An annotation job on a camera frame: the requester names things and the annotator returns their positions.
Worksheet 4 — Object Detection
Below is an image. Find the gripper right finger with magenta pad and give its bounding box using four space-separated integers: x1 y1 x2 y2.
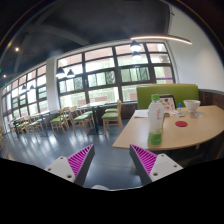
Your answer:
129 144 182 185

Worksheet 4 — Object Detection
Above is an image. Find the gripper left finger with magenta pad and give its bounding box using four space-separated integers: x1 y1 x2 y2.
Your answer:
46 144 95 186

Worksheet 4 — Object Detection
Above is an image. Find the clear water bottle green cap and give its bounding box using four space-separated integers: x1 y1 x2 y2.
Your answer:
148 94 164 146

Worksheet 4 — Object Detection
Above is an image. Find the wooden chair green seat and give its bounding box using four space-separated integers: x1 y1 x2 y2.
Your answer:
50 109 69 133
101 101 123 130
27 116 43 132
68 106 93 133

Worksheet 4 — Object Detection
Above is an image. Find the red round coaster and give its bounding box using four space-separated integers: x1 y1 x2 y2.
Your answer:
175 121 188 127

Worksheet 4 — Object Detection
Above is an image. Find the white paper sheet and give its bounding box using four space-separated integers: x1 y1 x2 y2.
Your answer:
133 109 148 118

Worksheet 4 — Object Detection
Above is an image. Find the small blue-topped item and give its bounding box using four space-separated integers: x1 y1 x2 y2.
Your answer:
176 103 185 117

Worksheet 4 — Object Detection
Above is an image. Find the table sign stand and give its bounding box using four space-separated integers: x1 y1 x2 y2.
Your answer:
159 94 176 113

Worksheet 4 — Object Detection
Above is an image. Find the white bowl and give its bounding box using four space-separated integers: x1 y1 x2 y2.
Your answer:
184 100 201 112

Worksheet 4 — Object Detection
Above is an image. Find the green upholstered bench backrest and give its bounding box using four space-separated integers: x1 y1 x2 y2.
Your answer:
135 83 201 111

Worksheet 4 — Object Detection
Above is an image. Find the black pendant lamp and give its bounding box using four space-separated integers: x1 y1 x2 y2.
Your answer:
67 69 75 78
56 67 65 78
130 40 141 51

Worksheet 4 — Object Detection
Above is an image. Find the curved linear ceiling light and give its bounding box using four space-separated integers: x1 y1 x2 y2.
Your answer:
130 35 192 45

